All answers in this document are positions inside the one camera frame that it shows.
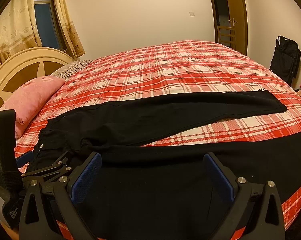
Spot brown wooden door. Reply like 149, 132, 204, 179
211, 0, 248, 55

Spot beige left curtain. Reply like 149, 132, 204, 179
0, 0, 42, 66

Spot pink folded blanket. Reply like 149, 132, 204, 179
0, 75, 65, 139

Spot red plaid bed sheet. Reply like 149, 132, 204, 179
14, 39, 301, 240

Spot black hanging bag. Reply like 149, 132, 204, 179
269, 35, 301, 86

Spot striped grey pillow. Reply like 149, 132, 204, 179
51, 59, 91, 80

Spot black camera with screen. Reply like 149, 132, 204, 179
0, 109, 22, 193

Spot beige curtain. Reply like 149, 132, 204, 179
53, 0, 85, 59
0, 0, 42, 66

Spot cream round headboard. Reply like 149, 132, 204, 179
0, 47, 73, 108

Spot dark blue window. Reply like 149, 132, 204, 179
34, 0, 66, 50

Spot black pants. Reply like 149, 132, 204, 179
28, 90, 301, 239

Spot beige right curtain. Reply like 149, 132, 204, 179
53, 0, 85, 59

